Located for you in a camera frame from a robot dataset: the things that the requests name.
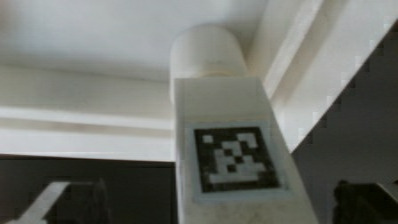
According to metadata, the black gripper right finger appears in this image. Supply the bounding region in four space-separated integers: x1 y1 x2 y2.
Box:
332 180 398 224

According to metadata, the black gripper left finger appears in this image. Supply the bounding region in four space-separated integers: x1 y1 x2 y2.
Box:
14 180 110 224

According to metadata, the white table leg with tag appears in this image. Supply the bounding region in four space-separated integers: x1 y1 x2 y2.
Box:
171 25 318 224

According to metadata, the white square table top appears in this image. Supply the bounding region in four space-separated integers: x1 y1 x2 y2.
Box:
0 0 398 129

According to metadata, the white U-shaped obstacle fence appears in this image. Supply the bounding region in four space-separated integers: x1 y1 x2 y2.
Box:
0 0 398 164

